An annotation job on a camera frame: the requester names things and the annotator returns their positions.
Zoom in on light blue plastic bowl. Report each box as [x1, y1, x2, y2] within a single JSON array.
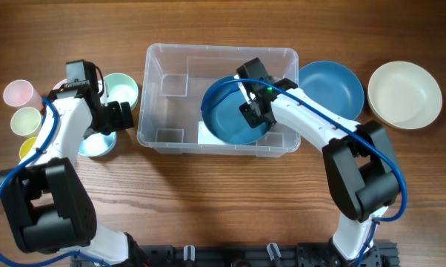
[[78, 133, 117, 157]]

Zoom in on dark blue plate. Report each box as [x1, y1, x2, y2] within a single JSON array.
[[202, 76, 268, 145], [299, 61, 365, 120]]

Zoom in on cream plastic plate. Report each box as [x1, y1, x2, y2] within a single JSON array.
[[367, 61, 443, 130]]

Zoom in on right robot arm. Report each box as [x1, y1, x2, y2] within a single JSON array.
[[236, 58, 407, 266]]

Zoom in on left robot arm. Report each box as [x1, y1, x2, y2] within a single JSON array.
[[0, 60, 152, 266]]

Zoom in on clear plastic storage container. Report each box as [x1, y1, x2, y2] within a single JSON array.
[[137, 43, 301, 157]]

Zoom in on mint green plastic bowl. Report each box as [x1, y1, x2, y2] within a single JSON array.
[[104, 73, 139, 110]]

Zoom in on pink plastic bowl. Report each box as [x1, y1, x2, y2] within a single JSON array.
[[53, 79, 67, 90]]

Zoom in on pale green plastic cup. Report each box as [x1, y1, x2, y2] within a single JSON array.
[[10, 107, 42, 138]]

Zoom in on yellow plastic cup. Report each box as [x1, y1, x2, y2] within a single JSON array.
[[19, 136, 36, 160]]

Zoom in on pink plastic cup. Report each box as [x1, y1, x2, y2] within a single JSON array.
[[3, 79, 43, 111]]

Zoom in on left blue cable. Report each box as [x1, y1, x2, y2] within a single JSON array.
[[0, 96, 113, 267]]

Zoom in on blue cable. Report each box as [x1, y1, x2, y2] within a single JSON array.
[[0, 96, 113, 267], [200, 78, 408, 267]]

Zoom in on right blue cable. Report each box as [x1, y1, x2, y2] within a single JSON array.
[[200, 78, 408, 267]]

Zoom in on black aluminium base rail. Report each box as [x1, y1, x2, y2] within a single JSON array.
[[70, 242, 399, 267]]

